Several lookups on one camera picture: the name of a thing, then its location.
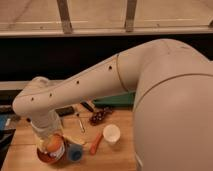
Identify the black marker pen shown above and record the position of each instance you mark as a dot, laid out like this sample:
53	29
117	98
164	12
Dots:
87	106

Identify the red bowl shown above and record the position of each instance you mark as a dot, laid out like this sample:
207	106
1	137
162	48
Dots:
51	157

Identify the orange carrot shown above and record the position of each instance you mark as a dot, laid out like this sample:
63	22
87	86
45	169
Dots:
95	144

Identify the green plastic tray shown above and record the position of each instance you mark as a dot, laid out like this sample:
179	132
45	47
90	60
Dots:
124	100

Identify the dark grape bunch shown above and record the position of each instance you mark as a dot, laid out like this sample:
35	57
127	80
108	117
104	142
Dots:
99	116

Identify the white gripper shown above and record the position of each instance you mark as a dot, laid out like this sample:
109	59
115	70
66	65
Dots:
45	125

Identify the black rectangular block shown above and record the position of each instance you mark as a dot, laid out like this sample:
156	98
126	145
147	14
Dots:
65	111

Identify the orange-yellow apple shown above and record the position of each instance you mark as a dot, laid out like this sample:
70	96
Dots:
54	143

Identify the white plastic cup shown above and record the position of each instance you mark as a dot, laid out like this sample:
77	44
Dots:
111	134

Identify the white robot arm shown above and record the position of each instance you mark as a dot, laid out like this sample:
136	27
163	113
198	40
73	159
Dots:
173	106

